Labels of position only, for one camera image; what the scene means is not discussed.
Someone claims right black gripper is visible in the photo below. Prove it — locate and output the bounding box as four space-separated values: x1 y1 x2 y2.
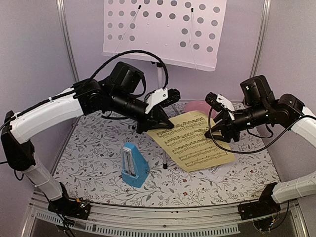
204 101 270 143

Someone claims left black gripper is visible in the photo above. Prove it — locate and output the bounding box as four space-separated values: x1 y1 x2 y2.
109 88 175 135

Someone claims yellow sheet music page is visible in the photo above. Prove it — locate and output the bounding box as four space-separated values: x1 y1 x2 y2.
147 111 236 172

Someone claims lilac music stand with tripod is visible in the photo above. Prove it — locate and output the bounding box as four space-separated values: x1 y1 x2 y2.
101 0 228 170

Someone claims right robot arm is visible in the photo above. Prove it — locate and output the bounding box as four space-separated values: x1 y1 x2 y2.
205 75 316 215

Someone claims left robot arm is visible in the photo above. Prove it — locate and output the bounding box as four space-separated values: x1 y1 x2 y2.
0 62 180 214

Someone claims pink plate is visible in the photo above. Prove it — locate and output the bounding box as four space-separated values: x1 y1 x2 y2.
184 101 211 121

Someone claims white sheet music page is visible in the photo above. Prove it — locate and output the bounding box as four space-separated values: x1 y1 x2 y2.
205 163 231 182

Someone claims blue metronome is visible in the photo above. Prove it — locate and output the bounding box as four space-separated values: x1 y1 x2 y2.
121 143 150 188

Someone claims floral table mat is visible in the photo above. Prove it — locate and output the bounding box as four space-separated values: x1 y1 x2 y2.
54 112 279 207

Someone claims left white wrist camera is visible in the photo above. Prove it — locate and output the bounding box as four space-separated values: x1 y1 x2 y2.
145 88 181 114

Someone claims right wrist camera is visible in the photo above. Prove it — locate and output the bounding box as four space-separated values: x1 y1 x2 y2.
205 92 235 112

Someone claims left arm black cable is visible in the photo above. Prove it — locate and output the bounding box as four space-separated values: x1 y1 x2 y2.
90 50 169 94

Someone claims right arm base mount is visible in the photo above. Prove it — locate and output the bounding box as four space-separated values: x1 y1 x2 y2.
237 182 281 220

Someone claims front aluminium rail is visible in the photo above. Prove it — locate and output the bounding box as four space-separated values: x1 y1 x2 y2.
22 191 309 237

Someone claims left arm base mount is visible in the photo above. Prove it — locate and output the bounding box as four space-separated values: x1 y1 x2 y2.
48 182 91 220

